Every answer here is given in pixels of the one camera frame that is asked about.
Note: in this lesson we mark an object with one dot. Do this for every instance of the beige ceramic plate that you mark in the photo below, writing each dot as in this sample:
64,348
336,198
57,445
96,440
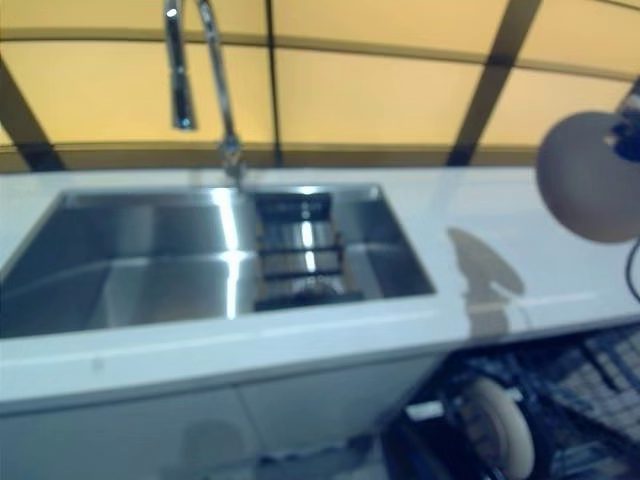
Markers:
580,180
505,430

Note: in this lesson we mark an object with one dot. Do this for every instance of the chrome gooseneck faucet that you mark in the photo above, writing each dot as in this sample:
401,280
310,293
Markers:
220,75

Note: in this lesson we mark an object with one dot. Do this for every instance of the open dishwasher rack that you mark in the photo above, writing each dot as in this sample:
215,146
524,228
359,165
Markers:
430,450

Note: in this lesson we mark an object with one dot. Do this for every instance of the black sink dish rack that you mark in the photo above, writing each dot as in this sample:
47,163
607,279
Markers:
300,270

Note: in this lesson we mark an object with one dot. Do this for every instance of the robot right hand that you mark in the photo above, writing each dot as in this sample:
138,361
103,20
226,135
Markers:
631,142

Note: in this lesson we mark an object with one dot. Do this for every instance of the stainless steel sink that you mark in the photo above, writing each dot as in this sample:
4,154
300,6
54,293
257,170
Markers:
125,260

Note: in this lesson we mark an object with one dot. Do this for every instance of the white glossy base cabinet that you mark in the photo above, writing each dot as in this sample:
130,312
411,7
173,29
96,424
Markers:
200,430

